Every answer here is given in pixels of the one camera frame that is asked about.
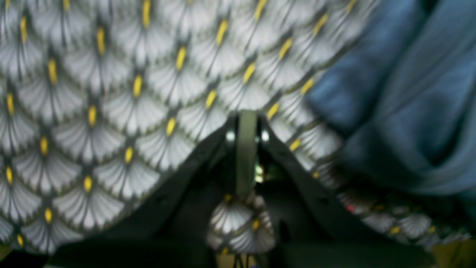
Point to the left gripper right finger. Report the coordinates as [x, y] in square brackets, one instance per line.
[312, 228]

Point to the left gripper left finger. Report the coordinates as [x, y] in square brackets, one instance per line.
[169, 229]

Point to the blue T-shirt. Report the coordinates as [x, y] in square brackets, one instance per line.
[403, 97]

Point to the fan-patterned table cloth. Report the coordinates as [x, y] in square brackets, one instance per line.
[102, 101]

